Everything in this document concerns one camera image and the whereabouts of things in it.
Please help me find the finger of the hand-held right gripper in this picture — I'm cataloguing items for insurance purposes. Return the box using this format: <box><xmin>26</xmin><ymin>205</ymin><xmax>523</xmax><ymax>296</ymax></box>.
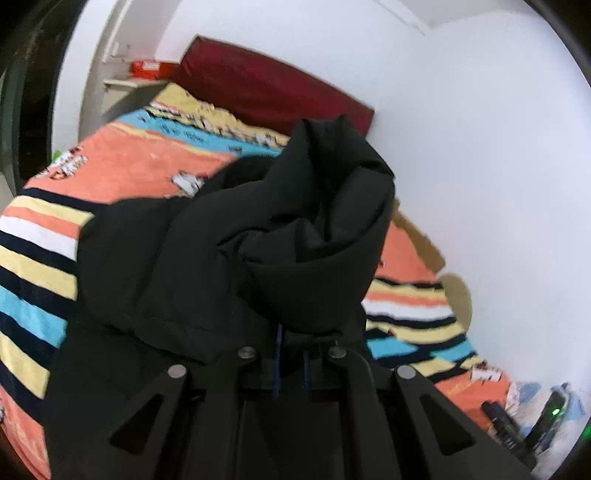
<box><xmin>481</xmin><ymin>401</ymin><xmax>532</xmax><ymax>462</ymax></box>

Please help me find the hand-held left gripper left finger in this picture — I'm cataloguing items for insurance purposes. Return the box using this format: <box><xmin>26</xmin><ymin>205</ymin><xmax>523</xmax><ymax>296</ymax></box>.
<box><xmin>60</xmin><ymin>323</ymin><xmax>284</xmax><ymax>480</ymax></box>

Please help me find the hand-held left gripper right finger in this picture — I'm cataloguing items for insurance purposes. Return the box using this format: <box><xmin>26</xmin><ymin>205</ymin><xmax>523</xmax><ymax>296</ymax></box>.
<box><xmin>302</xmin><ymin>345</ymin><xmax>532</xmax><ymax>480</ymax></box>

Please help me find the black hooded jacket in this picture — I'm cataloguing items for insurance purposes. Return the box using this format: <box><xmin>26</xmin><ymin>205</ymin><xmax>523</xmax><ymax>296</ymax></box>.
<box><xmin>44</xmin><ymin>115</ymin><xmax>397</xmax><ymax>480</ymax></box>

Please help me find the light blue white cloth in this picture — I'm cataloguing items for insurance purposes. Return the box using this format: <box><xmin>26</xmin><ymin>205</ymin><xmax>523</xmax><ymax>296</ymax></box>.
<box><xmin>504</xmin><ymin>381</ymin><xmax>585</xmax><ymax>432</ymax></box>

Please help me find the striped cartoon print blanket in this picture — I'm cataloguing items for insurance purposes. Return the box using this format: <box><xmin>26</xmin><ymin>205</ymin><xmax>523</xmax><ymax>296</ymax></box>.
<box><xmin>0</xmin><ymin>82</ymin><xmax>513</xmax><ymax>480</ymax></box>

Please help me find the dark red padded headboard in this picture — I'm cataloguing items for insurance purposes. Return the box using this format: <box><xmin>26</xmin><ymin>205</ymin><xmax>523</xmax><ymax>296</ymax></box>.
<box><xmin>172</xmin><ymin>37</ymin><xmax>376</xmax><ymax>137</ymax></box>

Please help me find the white bedside shelf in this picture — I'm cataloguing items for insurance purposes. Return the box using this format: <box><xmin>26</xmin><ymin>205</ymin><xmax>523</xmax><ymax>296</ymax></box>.
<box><xmin>102</xmin><ymin>76</ymin><xmax>171</xmax><ymax>121</ymax></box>

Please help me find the red box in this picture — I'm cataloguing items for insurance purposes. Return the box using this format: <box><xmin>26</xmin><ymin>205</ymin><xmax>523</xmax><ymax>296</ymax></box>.
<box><xmin>129</xmin><ymin>60</ymin><xmax>172</xmax><ymax>80</ymax></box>

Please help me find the dark door frame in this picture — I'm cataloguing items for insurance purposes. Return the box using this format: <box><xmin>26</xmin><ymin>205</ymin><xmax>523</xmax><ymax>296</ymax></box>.
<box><xmin>0</xmin><ymin>0</ymin><xmax>118</xmax><ymax>195</ymax></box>

